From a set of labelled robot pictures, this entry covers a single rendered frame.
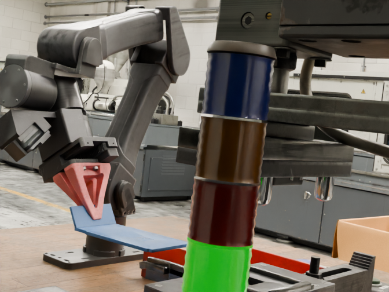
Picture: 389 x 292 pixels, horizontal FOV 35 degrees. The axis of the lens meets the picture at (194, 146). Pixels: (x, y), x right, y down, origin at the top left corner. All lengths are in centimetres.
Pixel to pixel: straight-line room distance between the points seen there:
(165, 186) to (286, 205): 218
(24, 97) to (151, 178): 684
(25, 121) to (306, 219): 526
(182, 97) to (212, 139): 959
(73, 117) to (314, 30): 41
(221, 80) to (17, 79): 52
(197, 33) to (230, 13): 926
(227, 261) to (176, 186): 761
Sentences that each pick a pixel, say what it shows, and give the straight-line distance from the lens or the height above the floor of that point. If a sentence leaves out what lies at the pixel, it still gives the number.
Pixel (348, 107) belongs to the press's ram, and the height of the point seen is 117.
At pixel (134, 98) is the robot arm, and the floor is 117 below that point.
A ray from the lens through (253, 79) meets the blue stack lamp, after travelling 34.
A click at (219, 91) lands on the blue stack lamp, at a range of 34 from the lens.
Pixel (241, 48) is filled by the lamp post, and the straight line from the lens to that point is 34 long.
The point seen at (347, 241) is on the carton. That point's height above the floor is 63.
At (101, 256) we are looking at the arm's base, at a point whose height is 91.
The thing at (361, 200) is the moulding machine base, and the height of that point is 56.
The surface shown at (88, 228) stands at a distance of 83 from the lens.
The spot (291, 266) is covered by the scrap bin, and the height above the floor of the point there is 95.
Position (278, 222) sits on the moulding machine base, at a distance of 617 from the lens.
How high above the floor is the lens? 116
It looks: 3 degrees down
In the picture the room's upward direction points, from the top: 6 degrees clockwise
